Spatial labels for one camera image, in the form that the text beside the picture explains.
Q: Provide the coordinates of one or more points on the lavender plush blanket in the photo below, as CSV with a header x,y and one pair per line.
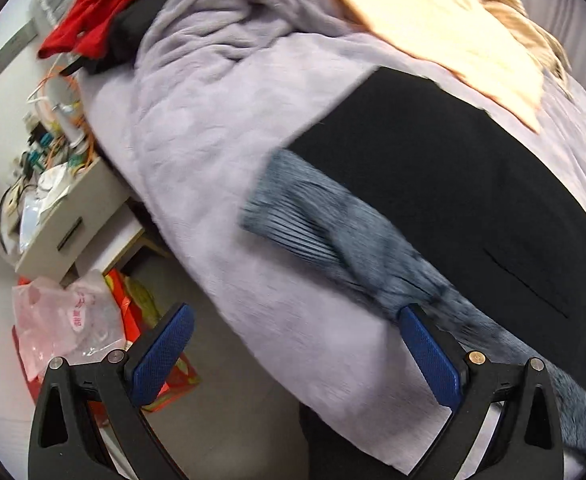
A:
x,y
198,185

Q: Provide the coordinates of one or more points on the white plastic packet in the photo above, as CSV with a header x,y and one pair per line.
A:
x,y
48,185

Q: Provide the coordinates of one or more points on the orange t-shirt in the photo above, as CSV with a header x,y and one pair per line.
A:
x,y
423,25

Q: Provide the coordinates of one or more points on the grey wall panel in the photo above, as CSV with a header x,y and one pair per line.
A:
x,y
13,50

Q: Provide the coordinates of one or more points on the red gift bag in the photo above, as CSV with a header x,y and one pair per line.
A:
x,y
178,385

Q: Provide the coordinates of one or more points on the dark navy garment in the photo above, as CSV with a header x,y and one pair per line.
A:
x,y
128,30

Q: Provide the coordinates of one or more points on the translucent pink plastic bag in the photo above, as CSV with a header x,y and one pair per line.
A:
x,y
68,320

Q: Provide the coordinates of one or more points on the grey curtain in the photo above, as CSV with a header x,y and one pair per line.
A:
x,y
580,25

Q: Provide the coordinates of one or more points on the white nightstand with drawer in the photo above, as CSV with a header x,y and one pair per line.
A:
x,y
73,210

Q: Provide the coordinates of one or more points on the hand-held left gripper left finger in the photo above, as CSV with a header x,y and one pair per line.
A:
x,y
165,350

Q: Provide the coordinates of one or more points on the beige striped hoodie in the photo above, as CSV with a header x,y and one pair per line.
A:
x,y
518,20

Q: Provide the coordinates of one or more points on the black pants with grey lining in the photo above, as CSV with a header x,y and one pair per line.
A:
x,y
448,185

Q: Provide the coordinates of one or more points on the red garment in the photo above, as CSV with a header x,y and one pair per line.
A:
x,y
93,5

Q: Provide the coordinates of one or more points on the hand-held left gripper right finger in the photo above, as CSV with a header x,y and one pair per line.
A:
x,y
430,355

